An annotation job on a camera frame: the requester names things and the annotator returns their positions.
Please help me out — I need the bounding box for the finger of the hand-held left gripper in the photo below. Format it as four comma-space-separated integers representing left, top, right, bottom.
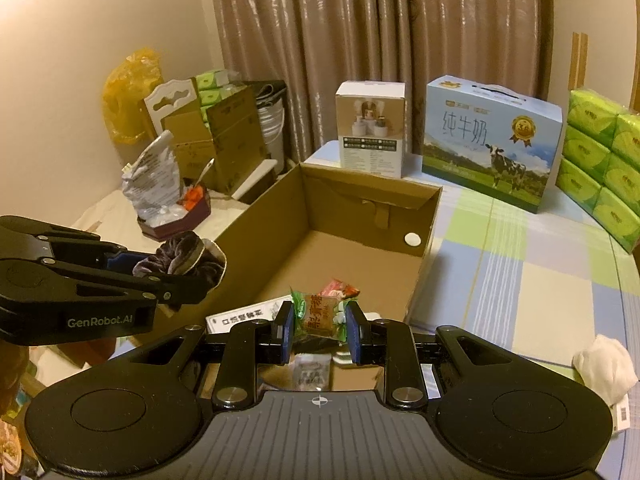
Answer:
0, 215, 140, 273
50, 260, 217, 313

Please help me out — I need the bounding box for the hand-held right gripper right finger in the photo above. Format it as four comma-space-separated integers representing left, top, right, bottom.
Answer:
346, 301, 532, 408

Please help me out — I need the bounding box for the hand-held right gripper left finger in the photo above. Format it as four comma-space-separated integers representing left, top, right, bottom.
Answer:
107, 301, 297, 409

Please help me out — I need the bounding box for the green pastry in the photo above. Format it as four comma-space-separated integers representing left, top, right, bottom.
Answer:
289, 287, 352, 345

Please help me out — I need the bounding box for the clear grey snack packet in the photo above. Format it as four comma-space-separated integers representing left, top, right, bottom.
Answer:
292, 354, 332, 391

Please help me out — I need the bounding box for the white and green carton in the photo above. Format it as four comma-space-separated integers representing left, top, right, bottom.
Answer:
206, 296, 296, 334

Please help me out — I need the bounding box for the red snack packet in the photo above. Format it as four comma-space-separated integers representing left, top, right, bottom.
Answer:
316, 278, 362, 302

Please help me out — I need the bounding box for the dark velvet scrunchie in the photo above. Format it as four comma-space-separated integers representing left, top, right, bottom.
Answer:
132, 231, 229, 312

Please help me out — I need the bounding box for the dark red box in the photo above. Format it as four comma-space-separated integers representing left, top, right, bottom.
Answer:
137, 194, 212, 242

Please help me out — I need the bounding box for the silver foil snack bag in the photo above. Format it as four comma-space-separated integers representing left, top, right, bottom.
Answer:
122, 130, 184, 227

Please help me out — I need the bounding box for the yellow plastic bag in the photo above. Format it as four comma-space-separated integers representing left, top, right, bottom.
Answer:
102, 49, 164, 147

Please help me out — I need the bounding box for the white cardboard carrier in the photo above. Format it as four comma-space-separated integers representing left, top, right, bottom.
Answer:
144, 79, 201, 142

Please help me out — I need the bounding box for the checkered bed sheet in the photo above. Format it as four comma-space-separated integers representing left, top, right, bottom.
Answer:
300, 139, 640, 413

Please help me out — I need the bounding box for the tall brown cardboard box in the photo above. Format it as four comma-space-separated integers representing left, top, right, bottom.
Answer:
164, 85, 269, 194

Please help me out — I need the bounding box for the white plastic bucket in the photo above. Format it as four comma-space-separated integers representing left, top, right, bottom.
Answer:
256, 104, 287, 162

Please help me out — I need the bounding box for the small white product box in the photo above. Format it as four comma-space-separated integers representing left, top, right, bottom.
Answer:
335, 81, 406, 179

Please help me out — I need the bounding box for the green tissue pack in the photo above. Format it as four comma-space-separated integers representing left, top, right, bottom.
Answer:
195, 71, 242, 122

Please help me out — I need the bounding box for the blue and green milk carton case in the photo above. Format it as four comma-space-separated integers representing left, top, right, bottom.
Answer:
422, 76, 565, 215

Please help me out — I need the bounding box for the white cloth bundle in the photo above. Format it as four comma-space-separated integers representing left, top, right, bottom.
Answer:
572, 335, 639, 409

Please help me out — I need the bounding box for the long white box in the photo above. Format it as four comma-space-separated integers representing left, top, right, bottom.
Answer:
611, 392, 633, 434

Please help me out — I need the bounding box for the beige curtain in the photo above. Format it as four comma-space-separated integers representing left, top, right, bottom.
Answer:
206, 0, 554, 163

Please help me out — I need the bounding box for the stack of green tissue packs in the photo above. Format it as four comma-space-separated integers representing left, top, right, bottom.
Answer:
556, 88, 640, 254

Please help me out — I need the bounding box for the wooden wall strip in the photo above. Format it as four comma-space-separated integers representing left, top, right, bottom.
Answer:
571, 31, 590, 95

